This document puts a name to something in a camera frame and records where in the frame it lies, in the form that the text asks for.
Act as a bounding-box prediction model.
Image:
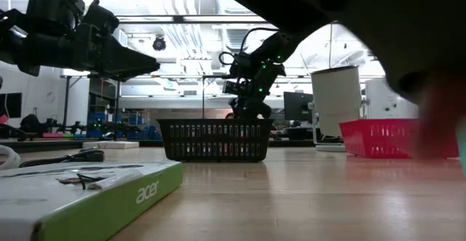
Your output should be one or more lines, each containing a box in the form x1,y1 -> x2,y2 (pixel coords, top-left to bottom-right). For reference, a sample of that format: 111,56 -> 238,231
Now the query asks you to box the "black metal stand frame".
202,74 -> 241,120

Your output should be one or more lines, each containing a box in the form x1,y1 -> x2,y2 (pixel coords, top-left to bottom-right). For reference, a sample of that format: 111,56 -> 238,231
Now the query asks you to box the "black computer monitor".
283,91 -> 314,122

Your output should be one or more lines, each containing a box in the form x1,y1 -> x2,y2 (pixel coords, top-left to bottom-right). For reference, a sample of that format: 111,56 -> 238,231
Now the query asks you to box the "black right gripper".
222,53 -> 287,120

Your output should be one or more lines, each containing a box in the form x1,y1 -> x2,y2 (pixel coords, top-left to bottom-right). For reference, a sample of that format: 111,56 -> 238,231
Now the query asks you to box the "white usb cable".
0,145 -> 22,172

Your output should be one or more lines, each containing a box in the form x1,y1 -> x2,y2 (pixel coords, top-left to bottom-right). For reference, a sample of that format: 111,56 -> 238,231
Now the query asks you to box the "black wall screen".
0,92 -> 23,119

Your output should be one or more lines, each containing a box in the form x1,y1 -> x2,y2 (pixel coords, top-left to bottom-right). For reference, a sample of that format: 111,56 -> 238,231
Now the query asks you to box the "white green acer box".
0,161 -> 185,241

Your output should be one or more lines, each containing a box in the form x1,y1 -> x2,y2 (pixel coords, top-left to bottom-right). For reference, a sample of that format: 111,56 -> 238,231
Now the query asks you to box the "red slotted plastic basket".
339,118 -> 459,160

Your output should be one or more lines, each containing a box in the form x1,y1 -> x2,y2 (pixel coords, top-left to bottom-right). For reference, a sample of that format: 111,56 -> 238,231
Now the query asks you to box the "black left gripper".
17,0 -> 161,82

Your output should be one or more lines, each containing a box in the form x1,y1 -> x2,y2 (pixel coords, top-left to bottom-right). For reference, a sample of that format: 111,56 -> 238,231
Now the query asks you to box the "white pillar device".
365,77 -> 399,120

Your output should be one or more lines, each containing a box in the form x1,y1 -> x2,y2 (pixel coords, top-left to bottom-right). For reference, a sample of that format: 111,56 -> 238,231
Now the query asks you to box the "long light bar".
116,14 -> 272,25

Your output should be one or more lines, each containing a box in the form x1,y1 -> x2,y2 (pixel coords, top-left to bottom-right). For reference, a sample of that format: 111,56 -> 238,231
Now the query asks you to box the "black usb cable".
20,148 -> 106,169

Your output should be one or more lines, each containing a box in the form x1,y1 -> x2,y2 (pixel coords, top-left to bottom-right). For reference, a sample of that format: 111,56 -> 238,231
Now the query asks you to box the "small flat white box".
82,141 -> 140,150

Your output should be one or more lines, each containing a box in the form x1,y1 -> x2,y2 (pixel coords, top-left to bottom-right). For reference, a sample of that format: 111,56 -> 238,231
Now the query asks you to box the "black slotted plastic basket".
157,119 -> 275,163

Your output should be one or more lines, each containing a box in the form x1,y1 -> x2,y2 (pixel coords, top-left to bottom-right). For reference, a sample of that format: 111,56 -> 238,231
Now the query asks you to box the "black ceiling spotlight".
152,36 -> 167,52

